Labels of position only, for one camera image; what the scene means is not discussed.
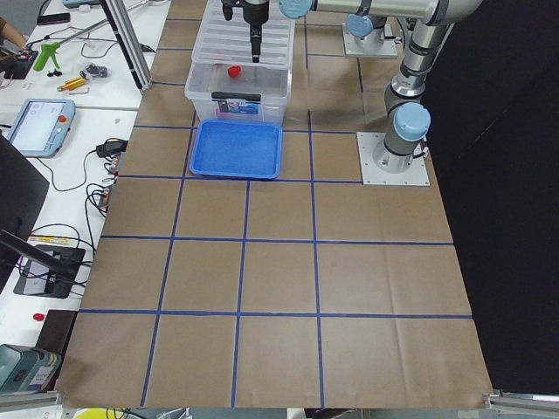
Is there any green clamp tool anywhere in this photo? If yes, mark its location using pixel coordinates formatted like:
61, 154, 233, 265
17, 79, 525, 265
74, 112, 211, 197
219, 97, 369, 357
33, 42, 60, 72

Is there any black smartphone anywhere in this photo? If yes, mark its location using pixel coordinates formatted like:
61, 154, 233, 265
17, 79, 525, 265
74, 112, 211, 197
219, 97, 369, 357
37, 12, 71, 25

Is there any brass cylinder tool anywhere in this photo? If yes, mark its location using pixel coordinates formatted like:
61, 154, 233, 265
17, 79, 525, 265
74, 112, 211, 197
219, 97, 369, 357
57, 77, 87, 92

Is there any blue plastic tray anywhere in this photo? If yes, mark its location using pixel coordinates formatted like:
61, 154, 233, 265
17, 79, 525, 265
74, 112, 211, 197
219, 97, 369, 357
190, 120, 283, 180

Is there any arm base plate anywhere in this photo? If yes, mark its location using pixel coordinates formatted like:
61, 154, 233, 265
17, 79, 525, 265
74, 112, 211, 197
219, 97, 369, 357
356, 132, 430, 187
342, 23, 398, 59

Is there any left aluminium frame post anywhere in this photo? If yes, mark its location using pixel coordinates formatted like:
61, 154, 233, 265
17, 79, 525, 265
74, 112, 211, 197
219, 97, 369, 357
100, 0, 152, 93

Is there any clear plastic box lid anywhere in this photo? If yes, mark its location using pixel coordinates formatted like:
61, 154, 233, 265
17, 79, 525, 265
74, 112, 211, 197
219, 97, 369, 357
191, 1, 295, 70

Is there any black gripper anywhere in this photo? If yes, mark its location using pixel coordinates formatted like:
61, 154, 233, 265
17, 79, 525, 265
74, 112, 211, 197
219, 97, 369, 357
222, 0, 269, 63

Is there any clear plastic storage box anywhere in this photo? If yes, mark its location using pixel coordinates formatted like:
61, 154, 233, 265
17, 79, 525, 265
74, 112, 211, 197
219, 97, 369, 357
184, 63, 292, 125

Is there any black monitor stand base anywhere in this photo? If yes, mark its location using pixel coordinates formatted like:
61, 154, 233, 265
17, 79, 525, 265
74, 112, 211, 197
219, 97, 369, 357
14, 244, 86, 299

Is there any red block from tray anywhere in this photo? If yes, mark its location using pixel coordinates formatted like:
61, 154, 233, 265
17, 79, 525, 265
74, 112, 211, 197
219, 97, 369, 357
227, 65, 242, 79

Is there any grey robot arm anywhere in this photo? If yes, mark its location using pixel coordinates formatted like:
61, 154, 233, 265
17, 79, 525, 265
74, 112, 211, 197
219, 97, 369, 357
345, 14, 401, 44
279, 0, 481, 174

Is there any green device box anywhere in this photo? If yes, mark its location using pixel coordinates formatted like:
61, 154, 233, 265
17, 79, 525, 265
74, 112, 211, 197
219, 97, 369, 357
1, 344, 61, 395

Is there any black power adapter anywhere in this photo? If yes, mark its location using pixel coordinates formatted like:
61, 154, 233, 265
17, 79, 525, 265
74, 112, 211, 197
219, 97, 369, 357
95, 138, 128, 158

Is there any black monitor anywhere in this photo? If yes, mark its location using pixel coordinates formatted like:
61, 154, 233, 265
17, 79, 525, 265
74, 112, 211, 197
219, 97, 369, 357
0, 134, 51, 289

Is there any teach pendant tablet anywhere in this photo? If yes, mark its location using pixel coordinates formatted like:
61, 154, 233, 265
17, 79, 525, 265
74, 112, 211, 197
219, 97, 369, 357
7, 99, 76, 158

